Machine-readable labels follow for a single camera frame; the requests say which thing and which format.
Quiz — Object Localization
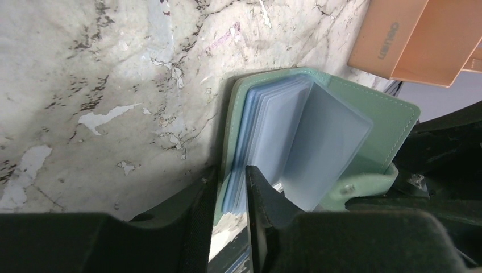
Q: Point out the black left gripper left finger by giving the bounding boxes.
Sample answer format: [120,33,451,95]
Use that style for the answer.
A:
[1,167,218,272]

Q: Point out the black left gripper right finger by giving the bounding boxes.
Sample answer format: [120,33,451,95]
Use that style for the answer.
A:
[246,166,468,272]

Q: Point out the orange plastic file organizer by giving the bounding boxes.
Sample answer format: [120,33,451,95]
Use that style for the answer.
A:
[347,0,481,87]

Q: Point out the green card holder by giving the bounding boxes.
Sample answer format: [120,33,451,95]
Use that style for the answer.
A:
[214,68,421,222]

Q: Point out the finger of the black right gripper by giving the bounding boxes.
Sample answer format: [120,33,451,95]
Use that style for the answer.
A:
[346,102,481,264]

